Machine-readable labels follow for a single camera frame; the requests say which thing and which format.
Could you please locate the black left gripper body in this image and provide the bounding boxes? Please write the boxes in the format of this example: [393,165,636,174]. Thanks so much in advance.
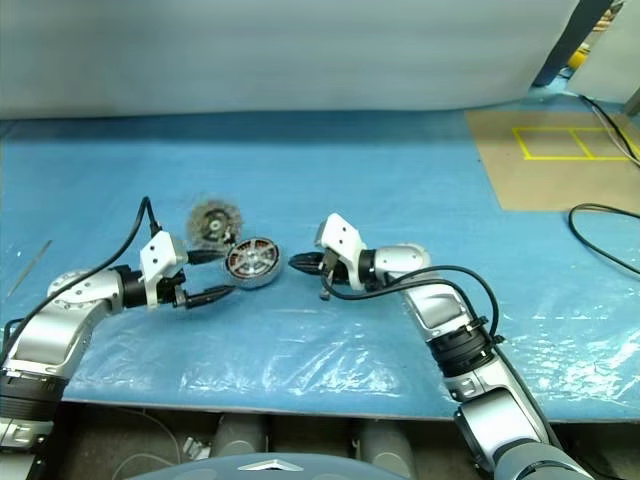
[159,272,195,310]

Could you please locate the black ring part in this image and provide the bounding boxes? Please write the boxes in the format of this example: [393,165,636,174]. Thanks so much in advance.
[227,238,279,282]

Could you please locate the thin white wire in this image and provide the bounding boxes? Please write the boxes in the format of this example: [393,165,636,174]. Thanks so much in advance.
[107,407,182,480]

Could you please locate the thin black cable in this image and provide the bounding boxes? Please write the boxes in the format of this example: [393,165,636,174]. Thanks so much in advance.
[579,93,640,162]

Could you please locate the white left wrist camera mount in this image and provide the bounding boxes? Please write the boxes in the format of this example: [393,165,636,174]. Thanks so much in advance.
[138,230,190,307]

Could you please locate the grey rounded cylinder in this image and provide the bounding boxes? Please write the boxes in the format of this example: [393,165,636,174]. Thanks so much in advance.
[358,419,416,464]
[213,414,269,459]

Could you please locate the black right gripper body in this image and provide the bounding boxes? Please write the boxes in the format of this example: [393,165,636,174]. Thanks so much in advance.
[317,247,351,302]

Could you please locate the small white connector part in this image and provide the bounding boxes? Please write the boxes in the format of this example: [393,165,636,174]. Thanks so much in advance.
[182,434,211,461]

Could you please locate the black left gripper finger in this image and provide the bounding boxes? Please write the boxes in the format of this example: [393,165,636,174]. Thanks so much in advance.
[185,283,237,307]
[187,248,227,266]

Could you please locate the white side panel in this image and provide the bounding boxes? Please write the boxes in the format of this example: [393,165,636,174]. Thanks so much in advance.
[567,0,640,104]

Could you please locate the white foam backdrop sheet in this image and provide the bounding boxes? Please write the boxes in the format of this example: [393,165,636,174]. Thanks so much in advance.
[0,0,581,121]

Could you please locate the thick black looped cable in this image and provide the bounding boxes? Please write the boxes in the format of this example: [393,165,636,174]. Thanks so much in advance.
[568,202,640,276]

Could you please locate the blue plastic table cover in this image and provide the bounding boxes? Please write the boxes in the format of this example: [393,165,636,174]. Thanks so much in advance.
[0,82,640,421]

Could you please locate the thin metal strip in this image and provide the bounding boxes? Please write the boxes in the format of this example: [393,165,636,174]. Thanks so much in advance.
[7,239,54,296]

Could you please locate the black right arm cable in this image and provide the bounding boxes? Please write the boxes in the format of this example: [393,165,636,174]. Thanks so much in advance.
[327,264,504,347]

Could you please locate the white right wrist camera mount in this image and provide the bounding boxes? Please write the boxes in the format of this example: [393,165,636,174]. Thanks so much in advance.
[315,213,369,292]

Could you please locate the brown cardboard sheet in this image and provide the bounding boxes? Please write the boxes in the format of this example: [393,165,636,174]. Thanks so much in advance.
[463,109,640,212]

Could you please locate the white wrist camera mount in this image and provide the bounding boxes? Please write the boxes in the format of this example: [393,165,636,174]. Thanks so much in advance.
[138,230,190,307]
[315,213,369,292]

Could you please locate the silver motor stator copper windings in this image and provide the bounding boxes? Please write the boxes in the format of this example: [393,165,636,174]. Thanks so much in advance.
[223,237,285,292]

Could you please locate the dark grey robot torso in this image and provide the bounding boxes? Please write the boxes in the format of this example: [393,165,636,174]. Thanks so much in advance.
[127,452,431,480]

